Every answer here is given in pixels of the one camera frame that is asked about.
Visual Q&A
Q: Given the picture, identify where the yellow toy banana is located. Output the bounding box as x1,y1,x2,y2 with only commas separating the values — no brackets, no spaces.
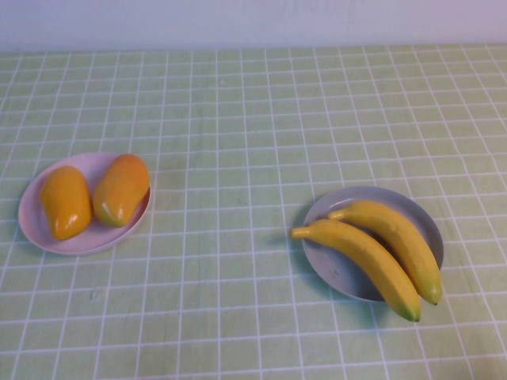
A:
290,218,422,323
327,199,444,306

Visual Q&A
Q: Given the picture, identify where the green-tipped orange toy mango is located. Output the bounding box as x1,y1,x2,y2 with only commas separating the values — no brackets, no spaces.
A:
93,153,151,229

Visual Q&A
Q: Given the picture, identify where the all orange-yellow toy mango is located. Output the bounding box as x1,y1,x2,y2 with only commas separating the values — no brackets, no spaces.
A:
39,165,94,241

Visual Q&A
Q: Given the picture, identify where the pale blue round plate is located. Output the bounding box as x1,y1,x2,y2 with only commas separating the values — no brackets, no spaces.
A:
302,185,444,302

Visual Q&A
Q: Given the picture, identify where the pink round plate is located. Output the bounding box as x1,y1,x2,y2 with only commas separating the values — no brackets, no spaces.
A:
18,151,152,256

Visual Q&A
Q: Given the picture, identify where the green checked tablecloth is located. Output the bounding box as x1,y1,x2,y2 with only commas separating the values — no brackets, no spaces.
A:
0,43,507,380

